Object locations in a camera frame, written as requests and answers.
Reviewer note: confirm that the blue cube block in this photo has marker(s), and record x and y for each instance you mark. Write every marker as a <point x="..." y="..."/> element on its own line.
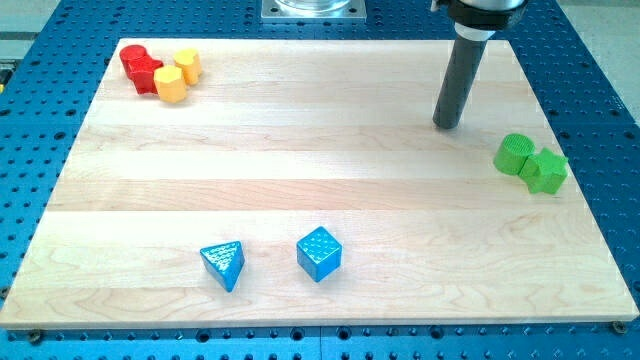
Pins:
<point x="319" y="254"/>

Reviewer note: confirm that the light wooden board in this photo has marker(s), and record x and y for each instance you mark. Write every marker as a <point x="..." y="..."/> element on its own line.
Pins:
<point x="280" y="137"/>

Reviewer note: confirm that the blue triangular prism block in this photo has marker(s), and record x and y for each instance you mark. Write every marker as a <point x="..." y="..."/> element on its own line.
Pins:
<point x="224" y="262"/>

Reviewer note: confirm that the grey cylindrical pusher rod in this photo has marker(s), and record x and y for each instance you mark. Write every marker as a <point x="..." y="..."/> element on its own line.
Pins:
<point x="465" y="58"/>

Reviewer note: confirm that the yellow hexagon block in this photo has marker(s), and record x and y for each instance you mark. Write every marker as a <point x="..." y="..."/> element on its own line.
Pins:
<point x="170" y="84"/>

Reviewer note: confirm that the yellow heart block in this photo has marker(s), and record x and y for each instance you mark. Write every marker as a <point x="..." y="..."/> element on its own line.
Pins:
<point x="188" y="60"/>

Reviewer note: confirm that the green cylinder block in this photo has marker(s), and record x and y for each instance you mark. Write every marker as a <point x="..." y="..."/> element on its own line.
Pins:
<point x="512" y="153"/>

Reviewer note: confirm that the red star block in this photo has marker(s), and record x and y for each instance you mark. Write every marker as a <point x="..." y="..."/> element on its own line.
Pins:
<point x="141" y="73"/>

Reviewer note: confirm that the green star block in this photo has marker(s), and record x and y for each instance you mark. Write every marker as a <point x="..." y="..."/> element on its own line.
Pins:
<point x="544" y="172"/>

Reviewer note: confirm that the red cylinder block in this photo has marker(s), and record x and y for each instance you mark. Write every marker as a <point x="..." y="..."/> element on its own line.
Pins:
<point x="130" y="56"/>

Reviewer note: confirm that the blue perforated metal table plate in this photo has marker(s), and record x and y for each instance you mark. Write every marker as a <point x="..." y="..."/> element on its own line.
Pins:
<point x="580" y="59"/>

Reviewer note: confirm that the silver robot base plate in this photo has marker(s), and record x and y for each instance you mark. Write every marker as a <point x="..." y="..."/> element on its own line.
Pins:
<point x="285" y="10"/>

